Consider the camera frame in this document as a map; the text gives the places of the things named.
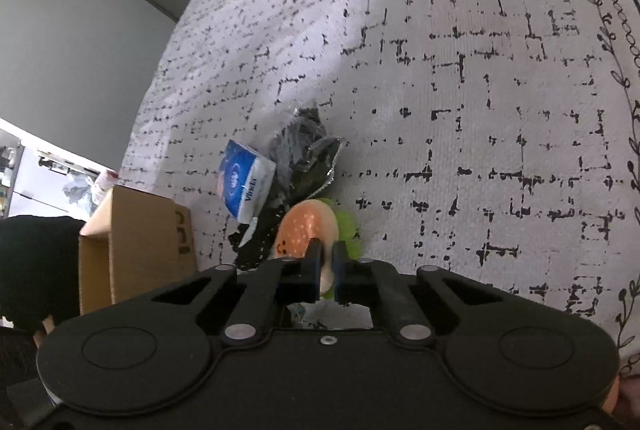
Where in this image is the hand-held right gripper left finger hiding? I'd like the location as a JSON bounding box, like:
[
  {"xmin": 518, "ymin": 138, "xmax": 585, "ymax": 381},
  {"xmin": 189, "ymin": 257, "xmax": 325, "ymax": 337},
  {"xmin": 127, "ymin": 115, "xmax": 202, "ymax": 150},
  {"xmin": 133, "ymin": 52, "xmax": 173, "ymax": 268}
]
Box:
[{"xmin": 145, "ymin": 238, "xmax": 324, "ymax": 343}]

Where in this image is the white black-patterned blanket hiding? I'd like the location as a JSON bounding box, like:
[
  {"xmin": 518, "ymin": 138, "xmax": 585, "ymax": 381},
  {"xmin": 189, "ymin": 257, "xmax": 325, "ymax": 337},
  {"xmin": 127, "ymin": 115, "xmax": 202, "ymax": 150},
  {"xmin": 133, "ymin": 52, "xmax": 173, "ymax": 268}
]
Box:
[{"xmin": 117, "ymin": 0, "xmax": 640, "ymax": 363}]

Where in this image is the blue and white tissue pack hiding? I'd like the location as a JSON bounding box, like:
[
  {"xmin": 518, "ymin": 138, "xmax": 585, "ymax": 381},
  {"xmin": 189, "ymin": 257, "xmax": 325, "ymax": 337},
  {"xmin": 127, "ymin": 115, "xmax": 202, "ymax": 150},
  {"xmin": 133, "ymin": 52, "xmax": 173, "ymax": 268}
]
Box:
[{"xmin": 218, "ymin": 139, "xmax": 277, "ymax": 219}]

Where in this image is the black lace cloth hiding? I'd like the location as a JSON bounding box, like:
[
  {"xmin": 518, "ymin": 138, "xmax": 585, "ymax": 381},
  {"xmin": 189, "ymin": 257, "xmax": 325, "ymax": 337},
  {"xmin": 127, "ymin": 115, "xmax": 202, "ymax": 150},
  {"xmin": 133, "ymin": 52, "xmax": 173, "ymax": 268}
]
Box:
[{"xmin": 227, "ymin": 199, "xmax": 292, "ymax": 272}]

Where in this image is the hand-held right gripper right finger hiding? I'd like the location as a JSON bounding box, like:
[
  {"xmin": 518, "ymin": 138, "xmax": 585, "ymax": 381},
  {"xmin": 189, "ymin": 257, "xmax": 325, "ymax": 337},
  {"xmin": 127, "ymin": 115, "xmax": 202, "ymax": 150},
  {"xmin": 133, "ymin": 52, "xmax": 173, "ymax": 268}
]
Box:
[{"xmin": 332, "ymin": 240, "xmax": 507, "ymax": 343}]

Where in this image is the white shelf unit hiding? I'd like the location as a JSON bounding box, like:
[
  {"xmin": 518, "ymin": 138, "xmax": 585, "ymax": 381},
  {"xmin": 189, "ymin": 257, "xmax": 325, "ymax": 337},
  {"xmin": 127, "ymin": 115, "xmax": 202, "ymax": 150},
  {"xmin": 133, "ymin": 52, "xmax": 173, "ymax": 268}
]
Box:
[{"xmin": 0, "ymin": 117, "xmax": 117, "ymax": 217}]

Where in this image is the burger plush toy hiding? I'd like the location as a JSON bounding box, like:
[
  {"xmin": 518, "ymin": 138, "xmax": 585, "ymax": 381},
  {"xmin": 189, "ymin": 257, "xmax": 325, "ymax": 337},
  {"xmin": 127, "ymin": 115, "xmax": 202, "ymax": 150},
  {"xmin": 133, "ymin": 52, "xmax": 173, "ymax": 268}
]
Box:
[{"xmin": 272, "ymin": 197, "xmax": 364, "ymax": 302}]

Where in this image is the cardboard box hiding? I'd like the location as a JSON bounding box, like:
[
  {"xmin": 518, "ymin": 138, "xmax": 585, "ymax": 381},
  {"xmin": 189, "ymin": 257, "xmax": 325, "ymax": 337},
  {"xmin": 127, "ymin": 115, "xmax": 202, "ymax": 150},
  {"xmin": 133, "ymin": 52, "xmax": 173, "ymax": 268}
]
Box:
[{"xmin": 78, "ymin": 185, "xmax": 197, "ymax": 317}]

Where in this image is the clear bag of dark cloth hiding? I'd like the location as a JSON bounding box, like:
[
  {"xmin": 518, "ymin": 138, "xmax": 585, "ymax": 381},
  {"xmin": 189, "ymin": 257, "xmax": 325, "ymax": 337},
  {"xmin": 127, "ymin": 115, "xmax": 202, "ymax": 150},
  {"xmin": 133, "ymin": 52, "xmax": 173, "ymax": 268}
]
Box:
[{"xmin": 266, "ymin": 106, "xmax": 344, "ymax": 207}]

